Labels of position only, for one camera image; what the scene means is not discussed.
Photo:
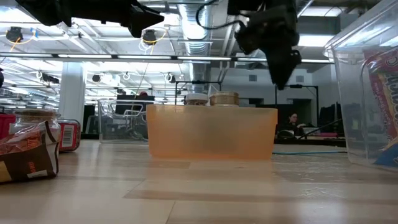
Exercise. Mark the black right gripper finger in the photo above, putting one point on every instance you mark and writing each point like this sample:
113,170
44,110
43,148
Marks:
284,68

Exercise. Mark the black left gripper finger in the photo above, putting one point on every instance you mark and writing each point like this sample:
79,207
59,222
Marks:
138,6
143,20

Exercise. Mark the gold lid spice jar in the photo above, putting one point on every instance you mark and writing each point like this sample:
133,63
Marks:
224,99

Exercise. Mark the green pink ramen packet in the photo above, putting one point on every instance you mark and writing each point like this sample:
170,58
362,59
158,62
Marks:
382,93

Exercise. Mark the cork lid glass jar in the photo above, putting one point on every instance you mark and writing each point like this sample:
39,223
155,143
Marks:
34,115

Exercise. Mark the red cardboard box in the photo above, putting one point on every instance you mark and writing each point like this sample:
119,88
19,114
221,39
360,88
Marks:
70,135

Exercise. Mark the brown orange snack packet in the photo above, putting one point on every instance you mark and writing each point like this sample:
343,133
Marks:
28,161

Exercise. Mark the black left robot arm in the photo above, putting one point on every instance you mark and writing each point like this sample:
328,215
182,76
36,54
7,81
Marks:
43,11

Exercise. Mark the black ceiling device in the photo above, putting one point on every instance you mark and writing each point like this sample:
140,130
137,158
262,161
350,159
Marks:
14,34
150,36

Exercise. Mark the long ceiling light bar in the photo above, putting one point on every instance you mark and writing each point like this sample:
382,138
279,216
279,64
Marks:
140,57

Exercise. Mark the person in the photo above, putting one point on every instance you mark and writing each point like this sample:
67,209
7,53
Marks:
143,93
292,124

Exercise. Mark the large clear plastic bin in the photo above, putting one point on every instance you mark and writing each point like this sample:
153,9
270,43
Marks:
348,109

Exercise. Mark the white square pillar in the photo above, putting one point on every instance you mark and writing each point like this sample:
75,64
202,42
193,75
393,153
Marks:
71,93

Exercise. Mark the orange translucent plastic bin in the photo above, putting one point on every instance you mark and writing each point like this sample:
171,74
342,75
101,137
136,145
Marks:
211,133

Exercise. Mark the small clear plastic container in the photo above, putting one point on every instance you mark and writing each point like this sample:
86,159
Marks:
109,124

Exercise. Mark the black stand frame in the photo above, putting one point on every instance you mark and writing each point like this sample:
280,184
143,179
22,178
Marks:
306,86

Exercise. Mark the silver ventilation duct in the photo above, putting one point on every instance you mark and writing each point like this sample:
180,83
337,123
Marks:
194,43

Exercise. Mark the black aluminium table frame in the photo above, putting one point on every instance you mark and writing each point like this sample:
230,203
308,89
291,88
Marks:
311,142

